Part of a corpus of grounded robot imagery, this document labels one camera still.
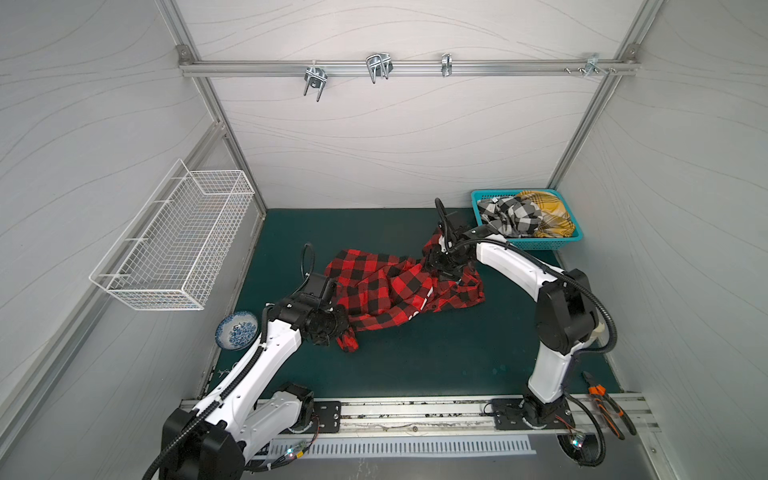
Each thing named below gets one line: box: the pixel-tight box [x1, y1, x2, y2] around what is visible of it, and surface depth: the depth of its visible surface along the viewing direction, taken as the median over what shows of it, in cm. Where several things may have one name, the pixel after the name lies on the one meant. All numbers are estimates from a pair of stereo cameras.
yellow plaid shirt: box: [516, 190, 575, 238], surface depth 106 cm
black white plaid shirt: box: [478, 195, 544, 238], surface depth 109 cm
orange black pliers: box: [582, 371, 637, 441], surface depth 76 cm
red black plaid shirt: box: [324, 234, 485, 353], surface depth 95 cm
